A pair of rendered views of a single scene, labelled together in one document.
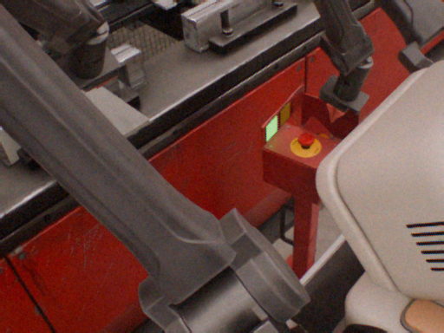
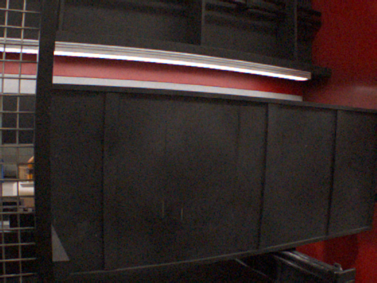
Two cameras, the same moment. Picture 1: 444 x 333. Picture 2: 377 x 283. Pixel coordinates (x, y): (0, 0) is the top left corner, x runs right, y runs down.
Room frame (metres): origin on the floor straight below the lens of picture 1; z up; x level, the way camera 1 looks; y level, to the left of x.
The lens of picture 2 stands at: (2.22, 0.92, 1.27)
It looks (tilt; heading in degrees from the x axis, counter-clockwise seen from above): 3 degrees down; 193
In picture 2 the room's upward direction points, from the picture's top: 2 degrees clockwise
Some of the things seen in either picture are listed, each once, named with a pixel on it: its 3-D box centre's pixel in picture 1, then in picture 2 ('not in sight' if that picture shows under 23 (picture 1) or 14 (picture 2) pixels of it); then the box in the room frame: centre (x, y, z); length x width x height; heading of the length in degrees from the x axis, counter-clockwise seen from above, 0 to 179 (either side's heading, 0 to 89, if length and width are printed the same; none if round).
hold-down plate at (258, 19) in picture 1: (254, 24); not in sight; (1.27, -0.13, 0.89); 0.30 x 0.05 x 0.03; 129
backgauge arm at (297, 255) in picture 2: not in sight; (275, 258); (0.94, 0.96, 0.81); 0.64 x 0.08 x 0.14; 39
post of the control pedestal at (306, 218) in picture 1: (305, 233); not in sight; (0.92, -0.22, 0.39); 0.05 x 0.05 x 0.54; 51
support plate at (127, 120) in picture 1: (74, 115); not in sight; (0.81, 0.28, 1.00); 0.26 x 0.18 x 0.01; 39
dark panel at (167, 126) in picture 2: not in sight; (254, 178); (1.17, 0.88, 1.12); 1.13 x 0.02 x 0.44; 129
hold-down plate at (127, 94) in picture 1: (81, 126); not in sight; (0.91, 0.31, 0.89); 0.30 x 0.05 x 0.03; 129
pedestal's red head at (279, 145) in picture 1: (310, 143); not in sight; (0.92, -0.22, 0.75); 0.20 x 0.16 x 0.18; 141
